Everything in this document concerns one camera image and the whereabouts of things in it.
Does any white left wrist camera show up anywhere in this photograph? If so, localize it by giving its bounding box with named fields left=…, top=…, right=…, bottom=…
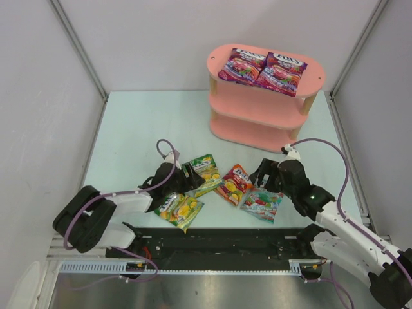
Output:
left=163, top=151, right=181, bottom=169

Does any green spring tea candy bag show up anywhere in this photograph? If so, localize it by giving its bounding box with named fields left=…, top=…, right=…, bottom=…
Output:
left=185, top=154, right=222, bottom=198

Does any teal mint blossom candy bag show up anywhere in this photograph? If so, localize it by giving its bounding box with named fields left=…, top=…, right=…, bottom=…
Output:
left=240, top=188, right=283, bottom=223

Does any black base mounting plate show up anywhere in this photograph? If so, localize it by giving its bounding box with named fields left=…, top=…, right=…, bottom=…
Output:
left=66, top=227, right=326, bottom=261

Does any purple berries candy bag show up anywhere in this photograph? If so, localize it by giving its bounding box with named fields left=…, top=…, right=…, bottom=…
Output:
left=218, top=48, right=267, bottom=86
left=254, top=52, right=307, bottom=97

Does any aluminium corner frame post right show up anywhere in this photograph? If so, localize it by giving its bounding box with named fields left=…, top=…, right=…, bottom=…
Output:
left=328, top=0, right=390, bottom=100

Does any pink three-tier shelf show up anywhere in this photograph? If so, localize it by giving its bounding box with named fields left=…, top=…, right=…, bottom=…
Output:
left=207, top=44, right=326, bottom=153

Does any aluminium corner frame post left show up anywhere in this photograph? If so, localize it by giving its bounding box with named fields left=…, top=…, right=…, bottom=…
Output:
left=48, top=0, right=109, bottom=102

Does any aluminium corner frame post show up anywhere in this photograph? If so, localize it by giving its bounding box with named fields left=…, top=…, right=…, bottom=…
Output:
left=328, top=0, right=390, bottom=100
left=48, top=0, right=109, bottom=102

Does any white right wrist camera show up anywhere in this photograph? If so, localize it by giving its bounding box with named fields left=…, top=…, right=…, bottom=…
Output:
left=281, top=144, right=301, bottom=161

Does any white slotted cable duct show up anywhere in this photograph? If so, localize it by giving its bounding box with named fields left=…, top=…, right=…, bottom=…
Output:
left=59, top=260, right=322, bottom=276

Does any aluminium front rail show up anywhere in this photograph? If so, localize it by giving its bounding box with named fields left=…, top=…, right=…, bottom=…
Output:
left=46, top=235, right=106, bottom=260

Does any orange fruits candy bag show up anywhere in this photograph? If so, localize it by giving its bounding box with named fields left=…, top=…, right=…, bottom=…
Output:
left=214, top=164, right=253, bottom=206

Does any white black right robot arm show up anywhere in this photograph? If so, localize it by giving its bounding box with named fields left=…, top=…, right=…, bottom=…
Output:
left=250, top=159, right=411, bottom=308

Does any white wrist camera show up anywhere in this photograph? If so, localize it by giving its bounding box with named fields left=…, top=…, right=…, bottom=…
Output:
left=163, top=151, right=181, bottom=169
left=281, top=144, right=301, bottom=161

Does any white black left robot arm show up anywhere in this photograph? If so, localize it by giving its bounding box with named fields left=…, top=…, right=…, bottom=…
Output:
left=53, top=163, right=205, bottom=253

